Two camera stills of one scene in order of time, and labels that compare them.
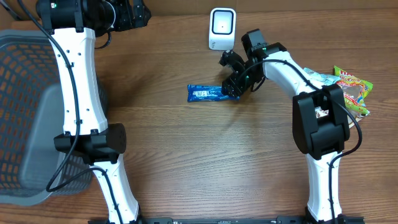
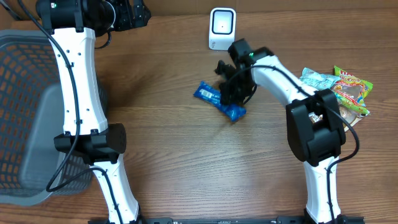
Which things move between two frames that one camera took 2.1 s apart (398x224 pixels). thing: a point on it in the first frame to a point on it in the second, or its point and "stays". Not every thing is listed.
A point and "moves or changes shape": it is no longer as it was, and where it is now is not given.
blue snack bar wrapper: x=206 y=93 moves or changes shape
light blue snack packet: x=321 y=79 stays
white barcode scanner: x=222 y=28 stays
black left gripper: x=128 y=21 stays
